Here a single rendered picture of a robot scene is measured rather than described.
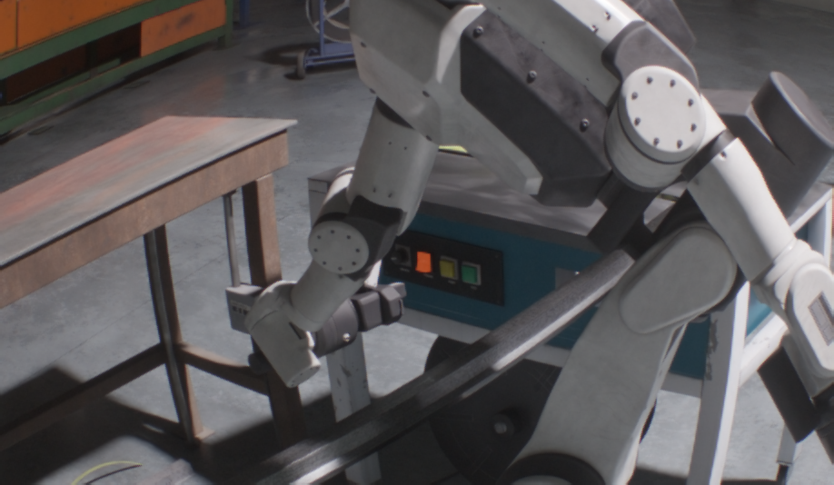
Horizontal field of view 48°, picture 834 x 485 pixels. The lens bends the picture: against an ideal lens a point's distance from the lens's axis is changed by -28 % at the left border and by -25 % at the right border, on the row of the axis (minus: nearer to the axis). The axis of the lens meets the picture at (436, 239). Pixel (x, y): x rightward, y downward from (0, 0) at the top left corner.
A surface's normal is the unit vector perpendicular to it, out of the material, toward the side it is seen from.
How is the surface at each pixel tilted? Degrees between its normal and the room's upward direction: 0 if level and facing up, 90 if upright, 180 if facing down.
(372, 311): 81
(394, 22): 92
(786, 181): 105
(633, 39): 62
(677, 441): 0
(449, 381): 75
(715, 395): 90
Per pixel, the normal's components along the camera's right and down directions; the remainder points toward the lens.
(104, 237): 0.83, 0.14
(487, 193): -0.06, -0.94
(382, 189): -0.18, 0.58
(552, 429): -0.42, 0.32
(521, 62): 0.13, -0.04
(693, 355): -0.66, 0.28
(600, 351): -0.44, 0.67
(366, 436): 0.77, -0.11
